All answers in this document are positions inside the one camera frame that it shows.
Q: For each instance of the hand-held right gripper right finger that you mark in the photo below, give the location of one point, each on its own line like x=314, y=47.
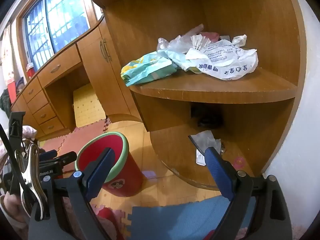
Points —
x=220, y=177

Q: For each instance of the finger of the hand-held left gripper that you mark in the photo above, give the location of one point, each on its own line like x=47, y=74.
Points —
x=67, y=158
x=48, y=154

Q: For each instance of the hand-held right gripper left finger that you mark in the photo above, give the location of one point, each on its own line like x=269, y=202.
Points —
x=100, y=172

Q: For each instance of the red bin green rim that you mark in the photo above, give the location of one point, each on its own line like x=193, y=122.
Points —
x=127, y=180

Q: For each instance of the white paper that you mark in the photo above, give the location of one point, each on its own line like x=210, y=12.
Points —
x=205, y=140

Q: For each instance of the wooden corner shelf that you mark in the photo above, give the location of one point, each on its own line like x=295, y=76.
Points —
x=200, y=87

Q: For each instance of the teal patterned packet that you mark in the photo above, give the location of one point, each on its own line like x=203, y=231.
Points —
x=145, y=70

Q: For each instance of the white printed plastic bag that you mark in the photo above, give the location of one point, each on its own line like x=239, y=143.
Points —
x=225, y=60

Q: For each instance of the pink paper bundle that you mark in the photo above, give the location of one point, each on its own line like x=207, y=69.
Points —
x=211, y=36

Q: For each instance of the pink blanket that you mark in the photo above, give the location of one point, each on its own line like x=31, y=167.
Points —
x=28, y=131

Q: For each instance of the pink foam mat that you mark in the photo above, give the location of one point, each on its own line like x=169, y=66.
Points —
x=75, y=140

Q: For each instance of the pink round cap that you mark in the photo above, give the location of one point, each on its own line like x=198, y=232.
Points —
x=238, y=161

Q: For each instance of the metal spring clip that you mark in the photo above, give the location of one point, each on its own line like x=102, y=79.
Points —
x=32, y=180

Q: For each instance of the dark green cloth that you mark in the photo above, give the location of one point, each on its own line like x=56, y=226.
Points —
x=5, y=102

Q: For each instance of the red bag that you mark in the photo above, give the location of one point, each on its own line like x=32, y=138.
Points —
x=11, y=91

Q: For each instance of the yellow foam mat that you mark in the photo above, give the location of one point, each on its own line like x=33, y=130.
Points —
x=87, y=105

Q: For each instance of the black object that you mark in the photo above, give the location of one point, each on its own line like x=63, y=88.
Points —
x=206, y=116

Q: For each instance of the red white container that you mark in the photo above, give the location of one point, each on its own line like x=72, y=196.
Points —
x=30, y=70

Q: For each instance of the wooden desk with drawers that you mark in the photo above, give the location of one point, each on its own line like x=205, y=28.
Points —
x=57, y=80

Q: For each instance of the wooden cabinet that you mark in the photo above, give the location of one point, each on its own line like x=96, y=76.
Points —
x=110, y=80

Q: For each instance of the light blue plastic wrapper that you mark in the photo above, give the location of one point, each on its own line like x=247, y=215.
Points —
x=175, y=60

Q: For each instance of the window with grille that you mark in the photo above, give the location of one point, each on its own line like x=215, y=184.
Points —
x=62, y=17

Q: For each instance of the white shuttlecock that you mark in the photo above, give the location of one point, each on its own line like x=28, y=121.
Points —
x=200, y=41

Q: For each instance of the crumpled white tissue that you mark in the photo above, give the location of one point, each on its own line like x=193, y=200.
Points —
x=239, y=40

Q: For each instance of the clear plastic bag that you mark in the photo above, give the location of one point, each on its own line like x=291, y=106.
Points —
x=175, y=42

